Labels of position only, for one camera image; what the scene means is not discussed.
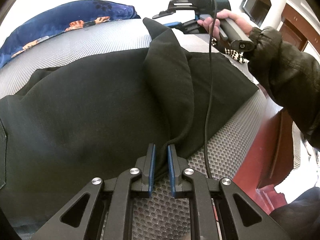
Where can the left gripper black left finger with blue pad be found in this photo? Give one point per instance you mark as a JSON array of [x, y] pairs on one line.
[[103, 209]]

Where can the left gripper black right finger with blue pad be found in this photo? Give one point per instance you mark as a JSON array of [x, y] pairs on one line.
[[219, 209]]

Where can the black pants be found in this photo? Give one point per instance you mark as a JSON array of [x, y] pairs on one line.
[[95, 116]]

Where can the black jacket sleeve forearm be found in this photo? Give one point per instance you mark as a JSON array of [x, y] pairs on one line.
[[290, 77]]

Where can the person's right hand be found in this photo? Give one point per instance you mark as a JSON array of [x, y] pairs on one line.
[[212, 26]]

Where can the black white zigzag cloth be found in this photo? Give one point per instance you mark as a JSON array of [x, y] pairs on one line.
[[224, 48]]

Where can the blue orange patterned blanket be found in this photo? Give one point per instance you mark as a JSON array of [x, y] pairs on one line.
[[63, 18]]

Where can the dark wall monitor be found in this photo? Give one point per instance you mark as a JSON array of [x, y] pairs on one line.
[[256, 10]]

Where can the red-brown wooden bed frame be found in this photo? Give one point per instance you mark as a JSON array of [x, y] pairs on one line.
[[268, 162]]

